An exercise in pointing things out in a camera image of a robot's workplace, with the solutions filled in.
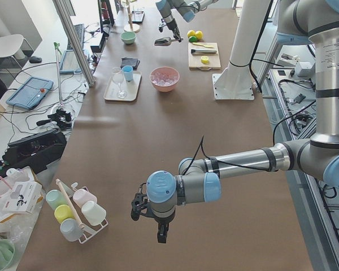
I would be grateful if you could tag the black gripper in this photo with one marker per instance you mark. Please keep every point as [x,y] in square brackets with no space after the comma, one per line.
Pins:
[161,221]
[171,25]

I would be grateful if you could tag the silver metal ice scoop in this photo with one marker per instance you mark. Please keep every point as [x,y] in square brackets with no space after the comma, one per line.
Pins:
[166,41]

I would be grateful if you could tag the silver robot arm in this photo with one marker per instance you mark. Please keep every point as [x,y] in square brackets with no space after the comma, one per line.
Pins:
[198,180]
[186,10]

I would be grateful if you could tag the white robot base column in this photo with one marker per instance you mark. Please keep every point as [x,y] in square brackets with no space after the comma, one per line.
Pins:
[235,82]

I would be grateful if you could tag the wooden cup tree stand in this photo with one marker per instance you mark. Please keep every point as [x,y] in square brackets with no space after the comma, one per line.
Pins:
[130,26]

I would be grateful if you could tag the clear ice cubes pile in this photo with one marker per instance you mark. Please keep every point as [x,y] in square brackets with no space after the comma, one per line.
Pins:
[164,79]

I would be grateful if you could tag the light blue cup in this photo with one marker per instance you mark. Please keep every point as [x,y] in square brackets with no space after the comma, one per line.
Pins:
[127,71]

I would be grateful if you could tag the white rack cup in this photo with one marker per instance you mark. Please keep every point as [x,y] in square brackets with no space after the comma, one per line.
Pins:
[93,212]

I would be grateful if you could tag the pink rack cup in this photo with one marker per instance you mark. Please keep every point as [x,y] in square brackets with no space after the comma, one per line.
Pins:
[81,196]

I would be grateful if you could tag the grey-blue rack cup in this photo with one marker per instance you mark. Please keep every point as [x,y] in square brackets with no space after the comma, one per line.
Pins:
[71,230]

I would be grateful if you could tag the yellow rack cup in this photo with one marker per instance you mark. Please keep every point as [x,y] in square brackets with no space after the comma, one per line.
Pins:
[63,212]

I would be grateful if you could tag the mint green rack cup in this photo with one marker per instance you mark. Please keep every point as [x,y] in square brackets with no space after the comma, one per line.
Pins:
[55,198]

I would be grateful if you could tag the left yellow lemon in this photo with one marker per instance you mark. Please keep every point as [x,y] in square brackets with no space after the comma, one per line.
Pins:
[190,33]

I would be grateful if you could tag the yellow-green plastic knife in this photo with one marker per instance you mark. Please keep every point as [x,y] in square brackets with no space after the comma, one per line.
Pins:
[202,45]

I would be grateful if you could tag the black framed glass tray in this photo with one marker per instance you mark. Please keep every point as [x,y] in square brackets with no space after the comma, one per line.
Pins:
[137,17]

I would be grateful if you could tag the wooden cutting board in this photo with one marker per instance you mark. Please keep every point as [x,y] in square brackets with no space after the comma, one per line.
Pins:
[203,55]

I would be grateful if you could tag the mint green bowl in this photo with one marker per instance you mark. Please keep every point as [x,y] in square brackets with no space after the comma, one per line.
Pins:
[128,37]

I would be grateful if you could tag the halved lemon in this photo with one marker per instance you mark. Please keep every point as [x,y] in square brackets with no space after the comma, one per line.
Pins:
[204,59]

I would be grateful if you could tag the grey folded cloth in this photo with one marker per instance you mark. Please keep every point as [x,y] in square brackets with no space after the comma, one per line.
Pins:
[133,62]

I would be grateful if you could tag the pink bowl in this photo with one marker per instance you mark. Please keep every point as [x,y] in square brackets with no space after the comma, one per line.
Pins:
[165,70]

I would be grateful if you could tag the clear wine glass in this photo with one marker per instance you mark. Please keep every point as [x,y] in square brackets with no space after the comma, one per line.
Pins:
[118,79]

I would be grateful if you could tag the wooden stick in rack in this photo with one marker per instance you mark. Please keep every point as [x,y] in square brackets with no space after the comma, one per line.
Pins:
[73,210]

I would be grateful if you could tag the beige serving tray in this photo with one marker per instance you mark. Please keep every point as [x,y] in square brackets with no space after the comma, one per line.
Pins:
[131,88]

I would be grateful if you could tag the white product box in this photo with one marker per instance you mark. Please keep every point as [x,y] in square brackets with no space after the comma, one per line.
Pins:
[23,197]

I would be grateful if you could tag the black computer mouse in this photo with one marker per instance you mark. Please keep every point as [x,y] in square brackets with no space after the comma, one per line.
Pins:
[35,59]

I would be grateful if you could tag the black equipment case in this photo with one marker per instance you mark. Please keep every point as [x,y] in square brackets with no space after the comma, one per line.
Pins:
[35,151]

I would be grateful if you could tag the upper blue teach pendant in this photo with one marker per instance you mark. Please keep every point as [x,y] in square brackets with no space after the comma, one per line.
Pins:
[31,93]

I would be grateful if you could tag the white chair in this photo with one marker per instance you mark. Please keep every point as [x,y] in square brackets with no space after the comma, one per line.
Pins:
[10,45]

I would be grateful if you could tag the white wire cup rack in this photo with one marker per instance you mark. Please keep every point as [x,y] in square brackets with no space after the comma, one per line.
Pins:
[89,231]

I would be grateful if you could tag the aluminium frame post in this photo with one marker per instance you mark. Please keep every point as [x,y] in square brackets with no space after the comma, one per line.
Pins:
[68,27]

